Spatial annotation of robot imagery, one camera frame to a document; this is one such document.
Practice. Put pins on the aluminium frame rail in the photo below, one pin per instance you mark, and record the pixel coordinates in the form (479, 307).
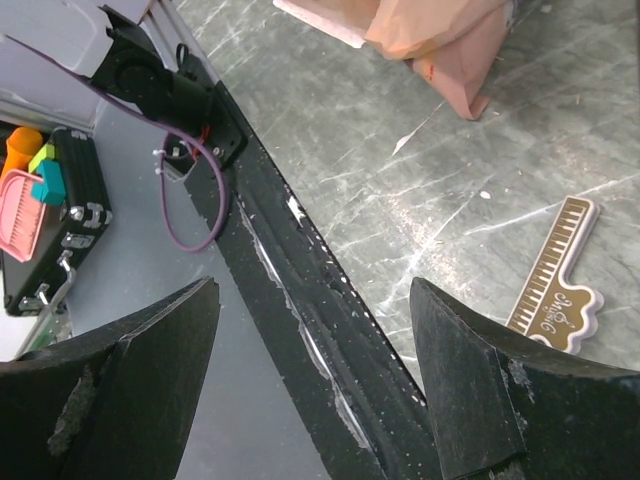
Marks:
(50, 49)

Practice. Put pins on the black tool case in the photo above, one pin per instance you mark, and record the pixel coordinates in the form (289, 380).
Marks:
(75, 226)

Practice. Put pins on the orange cat litter bag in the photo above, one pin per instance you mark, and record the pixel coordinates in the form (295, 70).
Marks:
(451, 44)

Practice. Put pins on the green plastic block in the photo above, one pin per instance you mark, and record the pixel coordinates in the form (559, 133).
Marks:
(46, 152)

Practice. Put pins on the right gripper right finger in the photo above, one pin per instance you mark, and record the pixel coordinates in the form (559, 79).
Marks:
(502, 406)

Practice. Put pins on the teal plastic block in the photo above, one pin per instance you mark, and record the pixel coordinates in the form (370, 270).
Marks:
(50, 189)

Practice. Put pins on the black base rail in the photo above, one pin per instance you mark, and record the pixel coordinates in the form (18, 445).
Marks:
(364, 412)

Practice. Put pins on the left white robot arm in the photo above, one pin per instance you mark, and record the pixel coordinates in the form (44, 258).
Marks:
(134, 72)

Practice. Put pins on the orange plastic cup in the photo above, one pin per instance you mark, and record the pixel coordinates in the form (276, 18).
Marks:
(22, 145)

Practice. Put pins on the pink plastic dustpan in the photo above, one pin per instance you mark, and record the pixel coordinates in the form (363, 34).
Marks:
(21, 214)

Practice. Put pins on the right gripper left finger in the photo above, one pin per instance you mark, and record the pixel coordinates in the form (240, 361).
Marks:
(117, 402)

